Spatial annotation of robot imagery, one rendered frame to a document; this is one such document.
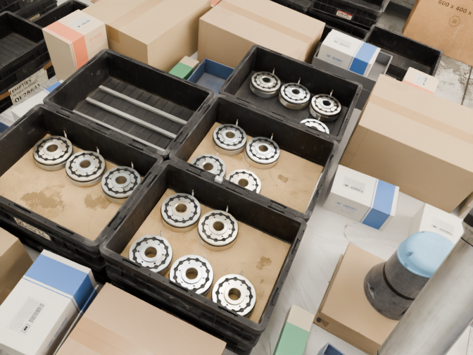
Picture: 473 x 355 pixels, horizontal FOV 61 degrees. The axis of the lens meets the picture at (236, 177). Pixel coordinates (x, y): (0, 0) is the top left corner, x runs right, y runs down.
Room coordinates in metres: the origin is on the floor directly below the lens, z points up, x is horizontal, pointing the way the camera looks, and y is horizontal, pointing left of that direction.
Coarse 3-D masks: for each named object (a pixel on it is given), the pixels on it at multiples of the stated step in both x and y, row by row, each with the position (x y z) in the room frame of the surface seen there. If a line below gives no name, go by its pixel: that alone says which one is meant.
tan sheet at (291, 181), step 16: (208, 144) 0.82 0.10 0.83; (224, 160) 0.77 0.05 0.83; (240, 160) 0.79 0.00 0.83; (288, 160) 0.82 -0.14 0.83; (304, 160) 0.84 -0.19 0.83; (272, 176) 0.75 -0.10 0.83; (288, 176) 0.76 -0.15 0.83; (304, 176) 0.77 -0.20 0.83; (272, 192) 0.69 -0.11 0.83; (288, 192) 0.70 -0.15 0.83; (304, 192) 0.71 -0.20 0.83; (304, 208) 0.66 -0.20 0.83
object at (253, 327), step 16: (144, 192) 0.54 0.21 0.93; (240, 192) 0.60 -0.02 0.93; (128, 208) 0.49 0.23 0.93; (272, 208) 0.57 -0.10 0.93; (304, 224) 0.54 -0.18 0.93; (112, 256) 0.36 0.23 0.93; (288, 256) 0.45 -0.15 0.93; (144, 272) 0.34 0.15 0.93; (288, 272) 0.41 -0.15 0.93; (176, 288) 0.32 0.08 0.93; (208, 304) 0.30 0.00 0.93; (272, 304) 0.33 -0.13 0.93; (240, 320) 0.28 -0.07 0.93
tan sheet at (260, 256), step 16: (160, 208) 0.57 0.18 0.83; (208, 208) 0.60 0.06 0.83; (144, 224) 0.51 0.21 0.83; (160, 224) 0.52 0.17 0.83; (240, 224) 0.57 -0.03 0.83; (176, 240) 0.48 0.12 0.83; (192, 240) 0.49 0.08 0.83; (240, 240) 0.52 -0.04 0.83; (256, 240) 0.53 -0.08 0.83; (272, 240) 0.54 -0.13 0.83; (176, 256) 0.44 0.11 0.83; (208, 256) 0.46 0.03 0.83; (224, 256) 0.47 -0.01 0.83; (240, 256) 0.47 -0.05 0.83; (256, 256) 0.48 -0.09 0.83; (272, 256) 0.49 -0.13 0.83; (224, 272) 0.42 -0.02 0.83; (240, 272) 0.43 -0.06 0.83; (256, 272) 0.44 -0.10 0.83; (272, 272) 0.45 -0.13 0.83; (256, 288) 0.40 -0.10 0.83; (256, 304) 0.36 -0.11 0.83; (256, 320) 0.32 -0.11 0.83
